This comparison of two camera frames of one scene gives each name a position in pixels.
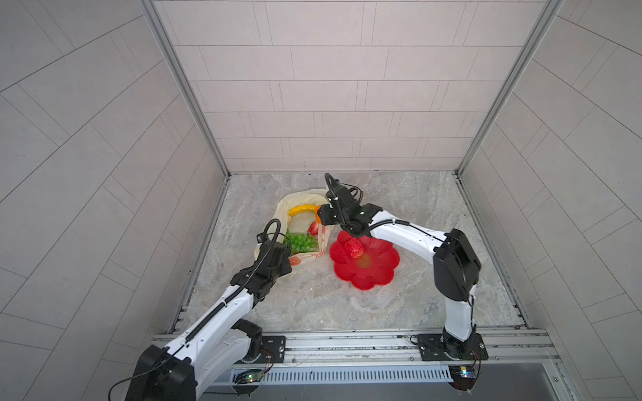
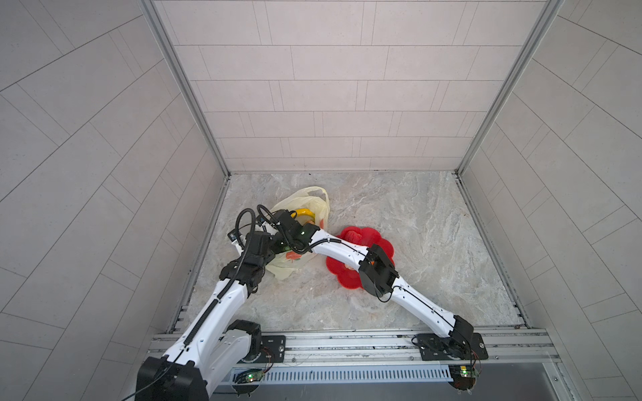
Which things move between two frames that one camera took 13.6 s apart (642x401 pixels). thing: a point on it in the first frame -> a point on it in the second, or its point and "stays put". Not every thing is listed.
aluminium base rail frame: x=386 y=357 stays put
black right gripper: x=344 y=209 -> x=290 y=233
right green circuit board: x=463 y=377 stays put
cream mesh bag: x=298 y=224 stays put
